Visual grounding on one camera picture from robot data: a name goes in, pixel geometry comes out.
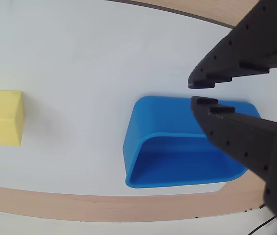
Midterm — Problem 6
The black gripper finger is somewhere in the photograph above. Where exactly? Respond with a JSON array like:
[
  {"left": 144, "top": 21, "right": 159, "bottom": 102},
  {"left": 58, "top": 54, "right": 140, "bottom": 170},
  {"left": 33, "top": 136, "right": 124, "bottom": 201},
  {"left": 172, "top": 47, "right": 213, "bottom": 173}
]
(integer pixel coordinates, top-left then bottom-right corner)
[
  {"left": 188, "top": 0, "right": 277, "bottom": 89},
  {"left": 191, "top": 96, "right": 277, "bottom": 235}
]

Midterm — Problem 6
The yellow cube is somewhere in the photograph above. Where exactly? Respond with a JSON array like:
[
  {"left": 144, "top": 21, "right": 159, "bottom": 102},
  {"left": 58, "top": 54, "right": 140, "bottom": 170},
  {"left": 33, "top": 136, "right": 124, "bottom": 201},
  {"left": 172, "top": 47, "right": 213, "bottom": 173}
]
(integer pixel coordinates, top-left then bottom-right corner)
[{"left": 0, "top": 90, "right": 25, "bottom": 147}]

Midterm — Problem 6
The blue rectangular plastic bin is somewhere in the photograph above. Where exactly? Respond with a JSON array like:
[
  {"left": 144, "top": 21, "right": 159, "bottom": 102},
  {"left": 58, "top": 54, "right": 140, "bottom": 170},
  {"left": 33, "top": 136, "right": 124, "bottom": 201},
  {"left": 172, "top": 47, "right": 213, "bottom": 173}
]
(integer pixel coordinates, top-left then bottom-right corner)
[{"left": 123, "top": 95, "right": 262, "bottom": 189}]

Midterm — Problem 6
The white table mat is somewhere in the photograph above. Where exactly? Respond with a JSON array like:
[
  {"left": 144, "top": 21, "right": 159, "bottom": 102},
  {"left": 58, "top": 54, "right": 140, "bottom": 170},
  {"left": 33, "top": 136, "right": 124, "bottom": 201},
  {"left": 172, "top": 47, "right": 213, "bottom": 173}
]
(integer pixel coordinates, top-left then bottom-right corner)
[{"left": 0, "top": 0, "right": 277, "bottom": 197}]

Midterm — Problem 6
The thin black cable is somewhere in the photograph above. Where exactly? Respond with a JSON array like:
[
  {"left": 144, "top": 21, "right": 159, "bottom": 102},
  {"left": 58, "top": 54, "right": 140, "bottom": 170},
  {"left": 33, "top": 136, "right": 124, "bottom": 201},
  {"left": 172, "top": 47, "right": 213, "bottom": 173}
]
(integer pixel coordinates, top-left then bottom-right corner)
[{"left": 247, "top": 204, "right": 277, "bottom": 235}]

